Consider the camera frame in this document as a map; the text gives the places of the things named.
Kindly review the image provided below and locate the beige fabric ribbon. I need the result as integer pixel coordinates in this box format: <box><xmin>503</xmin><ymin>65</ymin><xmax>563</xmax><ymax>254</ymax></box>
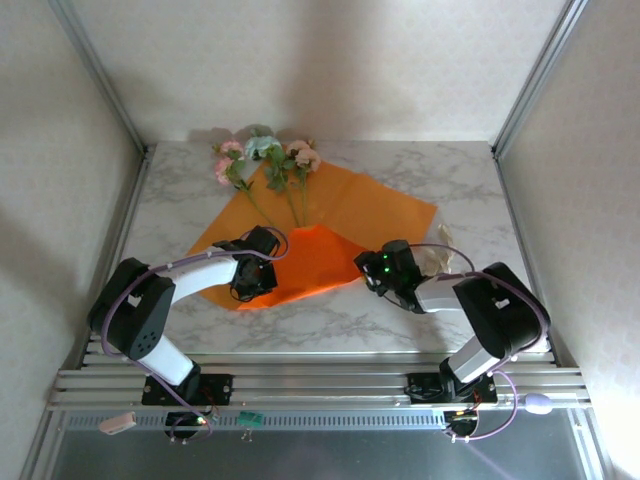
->
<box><xmin>419</xmin><ymin>223</ymin><xmax>459</xmax><ymax>276</ymax></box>

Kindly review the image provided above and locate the aluminium side rail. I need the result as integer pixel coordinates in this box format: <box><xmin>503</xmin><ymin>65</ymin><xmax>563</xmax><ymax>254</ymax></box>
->
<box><xmin>492</xmin><ymin>149</ymin><xmax>576</xmax><ymax>369</ymax></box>
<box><xmin>74</xmin><ymin>144</ymin><xmax>154</xmax><ymax>369</ymax></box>

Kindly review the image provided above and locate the slotted grey cable duct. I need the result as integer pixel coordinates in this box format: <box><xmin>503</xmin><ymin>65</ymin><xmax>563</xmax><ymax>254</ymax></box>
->
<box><xmin>64</xmin><ymin>409</ymin><xmax>446</xmax><ymax>431</ymax></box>

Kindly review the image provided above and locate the lavender oval cable adapter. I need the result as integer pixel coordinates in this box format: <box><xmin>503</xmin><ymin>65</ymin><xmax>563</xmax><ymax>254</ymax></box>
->
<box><xmin>522</xmin><ymin>392</ymin><xmax>554</xmax><ymax>415</ymax></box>

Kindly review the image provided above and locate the black controller board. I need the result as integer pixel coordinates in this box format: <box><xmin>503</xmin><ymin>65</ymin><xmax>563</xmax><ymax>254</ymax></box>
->
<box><xmin>443</xmin><ymin>408</ymin><xmax>480</xmax><ymax>441</ymax></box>
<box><xmin>165</xmin><ymin>410</ymin><xmax>211</xmax><ymax>444</ymax></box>

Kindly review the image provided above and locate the small pink block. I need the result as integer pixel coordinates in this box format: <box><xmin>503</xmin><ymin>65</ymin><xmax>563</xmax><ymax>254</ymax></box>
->
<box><xmin>98</xmin><ymin>410</ymin><xmax>137</xmax><ymax>435</ymax></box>

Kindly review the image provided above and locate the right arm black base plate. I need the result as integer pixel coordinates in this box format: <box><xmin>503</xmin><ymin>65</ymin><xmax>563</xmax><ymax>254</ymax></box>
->
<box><xmin>405</xmin><ymin>372</ymin><xmax>500</xmax><ymax>405</ymax></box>

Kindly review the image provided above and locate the orange wrapping paper sheet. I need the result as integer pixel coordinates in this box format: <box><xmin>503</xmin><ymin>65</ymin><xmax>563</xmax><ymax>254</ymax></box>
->
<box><xmin>187</xmin><ymin>162</ymin><xmax>439</xmax><ymax>312</ymax></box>

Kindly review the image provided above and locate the grey metal panel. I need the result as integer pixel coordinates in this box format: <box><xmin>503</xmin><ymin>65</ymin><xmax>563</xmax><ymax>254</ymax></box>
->
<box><xmin>22</xmin><ymin>427</ymin><xmax>609</xmax><ymax>480</ymax></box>

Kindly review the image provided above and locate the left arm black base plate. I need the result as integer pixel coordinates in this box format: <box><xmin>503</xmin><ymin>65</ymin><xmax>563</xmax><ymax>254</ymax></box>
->
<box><xmin>141</xmin><ymin>373</ymin><xmax>235</xmax><ymax>406</ymax></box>

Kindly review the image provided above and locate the peach fake flower stem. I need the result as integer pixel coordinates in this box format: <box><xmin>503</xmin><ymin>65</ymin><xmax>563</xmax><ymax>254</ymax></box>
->
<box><xmin>285</xmin><ymin>138</ymin><xmax>323</xmax><ymax>227</ymax></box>

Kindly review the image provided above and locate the aluminium mounting rail frame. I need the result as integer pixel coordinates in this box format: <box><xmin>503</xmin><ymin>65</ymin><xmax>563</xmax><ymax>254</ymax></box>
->
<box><xmin>47</xmin><ymin>349</ymin><xmax>591</xmax><ymax>412</ymax></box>

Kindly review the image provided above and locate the pink fake flower stem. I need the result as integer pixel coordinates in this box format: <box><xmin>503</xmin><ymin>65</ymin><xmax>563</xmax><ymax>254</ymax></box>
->
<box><xmin>212</xmin><ymin>139</ymin><xmax>276</xmax><ymax>229</ymax></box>

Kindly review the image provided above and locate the aluminium upright post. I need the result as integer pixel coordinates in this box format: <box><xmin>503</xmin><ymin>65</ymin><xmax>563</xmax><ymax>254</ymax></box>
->
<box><xmin>47</xmin><ymin>0</ymin><xmax>149</xmax><ymax>154</ymax></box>
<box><xmin>492</xmin><ymin>0</ymin><xmax>589</xmax><ymax>156</ymax></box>

